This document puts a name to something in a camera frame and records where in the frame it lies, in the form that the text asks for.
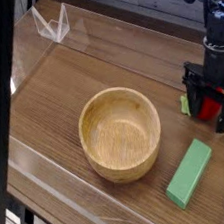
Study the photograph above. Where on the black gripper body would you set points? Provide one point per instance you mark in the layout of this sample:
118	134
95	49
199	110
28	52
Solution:
209	75

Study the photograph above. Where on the red plush tomato green stem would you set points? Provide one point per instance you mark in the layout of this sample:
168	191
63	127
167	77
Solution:
208	110

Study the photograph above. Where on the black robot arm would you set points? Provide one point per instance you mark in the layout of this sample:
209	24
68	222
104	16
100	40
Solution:
214	21

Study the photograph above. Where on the green rectangular block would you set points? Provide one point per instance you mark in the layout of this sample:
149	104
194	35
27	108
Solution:
189	171

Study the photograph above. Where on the wooden bowl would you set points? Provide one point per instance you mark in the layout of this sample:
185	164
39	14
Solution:
120	132

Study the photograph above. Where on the clear acrylic tray wall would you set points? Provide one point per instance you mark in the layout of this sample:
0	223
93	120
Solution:
51	84

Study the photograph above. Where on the clear acrylic corner bracket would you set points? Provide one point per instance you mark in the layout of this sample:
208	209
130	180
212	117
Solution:
52	30

